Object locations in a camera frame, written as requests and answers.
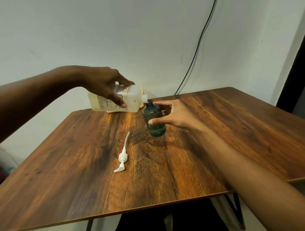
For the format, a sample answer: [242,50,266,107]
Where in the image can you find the person's left hand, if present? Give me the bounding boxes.
[81,66,135,109]

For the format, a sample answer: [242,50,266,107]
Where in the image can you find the person's left forearm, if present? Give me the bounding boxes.
[0,66,82,143]

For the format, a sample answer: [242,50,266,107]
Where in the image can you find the person's right hand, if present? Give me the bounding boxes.
[148,99,208,132]

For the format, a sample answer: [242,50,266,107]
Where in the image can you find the white pump dispenser head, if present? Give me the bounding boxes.
[113,131,131,173]

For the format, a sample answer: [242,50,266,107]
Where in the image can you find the person's right forearm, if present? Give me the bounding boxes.
[189,122,305,231]

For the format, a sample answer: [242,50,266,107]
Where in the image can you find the translucent white liquid bottle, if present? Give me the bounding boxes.
[87,82,148,113]

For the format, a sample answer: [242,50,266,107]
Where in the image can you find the dark door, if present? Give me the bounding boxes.
[276,47,305,119]

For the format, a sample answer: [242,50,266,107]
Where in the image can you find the dark green plastic bottle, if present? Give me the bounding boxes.
[142,100,167,138]

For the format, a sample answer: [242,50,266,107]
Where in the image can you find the person's dark trousers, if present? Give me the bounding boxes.
[115,198,230,231]

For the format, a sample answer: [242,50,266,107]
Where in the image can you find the grey round object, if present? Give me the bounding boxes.
[0,147,20,184]

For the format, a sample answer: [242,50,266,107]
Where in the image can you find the black cable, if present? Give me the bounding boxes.
[174,0,217,96]

